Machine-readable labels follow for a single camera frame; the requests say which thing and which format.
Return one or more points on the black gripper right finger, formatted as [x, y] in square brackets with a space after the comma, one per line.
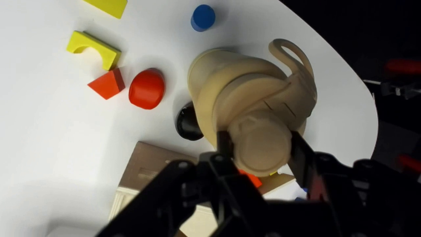
[350, 202]

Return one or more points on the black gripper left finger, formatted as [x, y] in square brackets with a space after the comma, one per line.
[188, 202]

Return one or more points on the tan bottle with loop lid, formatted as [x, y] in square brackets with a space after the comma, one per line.
[245, 100]

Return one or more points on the orange block in tray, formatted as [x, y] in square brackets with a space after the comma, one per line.
[250, 179]

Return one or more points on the small wooden tray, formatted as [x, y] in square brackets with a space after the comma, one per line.
[278, 180]

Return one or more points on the black round object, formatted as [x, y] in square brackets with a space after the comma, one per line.
[186, 123]

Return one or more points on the red rounded wooden block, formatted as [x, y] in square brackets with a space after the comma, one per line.
[146, 90]

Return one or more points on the orange triangular wooden block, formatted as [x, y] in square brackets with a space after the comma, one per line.
[107, 84]

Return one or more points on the yellow arch wooden block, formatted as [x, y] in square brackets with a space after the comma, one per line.
[107, 50]

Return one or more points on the blue cylinder wooden block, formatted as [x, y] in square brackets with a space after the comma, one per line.
[203, 17]

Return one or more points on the yellow rectangular wooden block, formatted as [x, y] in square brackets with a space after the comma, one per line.
[109, 5]

